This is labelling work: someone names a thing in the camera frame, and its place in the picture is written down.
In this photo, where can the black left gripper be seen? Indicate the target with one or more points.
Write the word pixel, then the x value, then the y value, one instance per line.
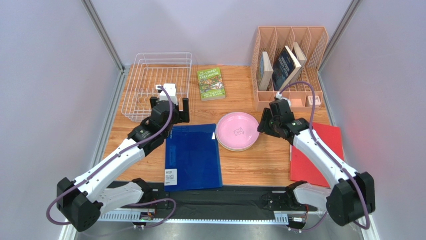
pixel 183 116

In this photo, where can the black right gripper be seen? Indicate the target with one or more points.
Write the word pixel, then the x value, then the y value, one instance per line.
pixel 266 123

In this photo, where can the pink plate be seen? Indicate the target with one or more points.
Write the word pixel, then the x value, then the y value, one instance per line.
pixel 237 130

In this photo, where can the tan plate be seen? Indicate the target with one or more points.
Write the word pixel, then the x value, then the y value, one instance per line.
pixel 236 149

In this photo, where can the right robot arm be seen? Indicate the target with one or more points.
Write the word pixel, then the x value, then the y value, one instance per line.
pixel 350 197

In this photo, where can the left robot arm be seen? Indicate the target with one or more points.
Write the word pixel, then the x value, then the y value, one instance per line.
pixel 88 197

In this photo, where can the grey book in organizer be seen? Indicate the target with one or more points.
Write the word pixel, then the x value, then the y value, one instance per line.
pixel 264 73

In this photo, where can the green treehouse book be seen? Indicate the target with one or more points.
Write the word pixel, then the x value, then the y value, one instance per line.
pixel 211 85

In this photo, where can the red folder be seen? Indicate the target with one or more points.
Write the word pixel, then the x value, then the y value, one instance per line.
pixel 309 162

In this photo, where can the blue folder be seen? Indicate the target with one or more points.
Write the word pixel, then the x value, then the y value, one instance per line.
pixel 192 159

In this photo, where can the small white box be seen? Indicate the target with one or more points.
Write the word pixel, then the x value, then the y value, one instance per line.
pixel 313 101

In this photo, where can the dark blue book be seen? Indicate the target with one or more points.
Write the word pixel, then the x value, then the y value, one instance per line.
pixel 285 69

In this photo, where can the peach file organizer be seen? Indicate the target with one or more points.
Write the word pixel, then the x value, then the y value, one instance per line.
pixel 272 39

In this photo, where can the white book in organizer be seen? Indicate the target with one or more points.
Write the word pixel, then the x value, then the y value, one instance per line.
pixel 298 52

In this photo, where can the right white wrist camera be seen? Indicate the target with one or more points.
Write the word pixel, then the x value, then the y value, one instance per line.
pixel 278 96

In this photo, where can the white wire dish rack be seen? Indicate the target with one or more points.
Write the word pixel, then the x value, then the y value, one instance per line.
pixel 147 72

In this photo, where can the aluminium mounting rail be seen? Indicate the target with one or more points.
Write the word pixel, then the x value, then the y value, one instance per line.
pixel 233 213

